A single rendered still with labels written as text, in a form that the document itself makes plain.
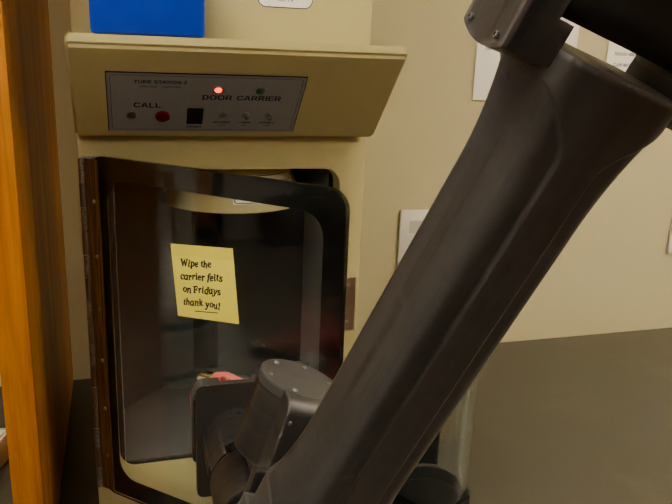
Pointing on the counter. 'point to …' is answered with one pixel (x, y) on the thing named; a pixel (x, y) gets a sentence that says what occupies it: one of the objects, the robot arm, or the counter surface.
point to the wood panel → (32, 259)
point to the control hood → (96, 125)
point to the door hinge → (90, 312)
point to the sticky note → (205, 282)
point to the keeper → (350, 303)
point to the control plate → (115, 88)
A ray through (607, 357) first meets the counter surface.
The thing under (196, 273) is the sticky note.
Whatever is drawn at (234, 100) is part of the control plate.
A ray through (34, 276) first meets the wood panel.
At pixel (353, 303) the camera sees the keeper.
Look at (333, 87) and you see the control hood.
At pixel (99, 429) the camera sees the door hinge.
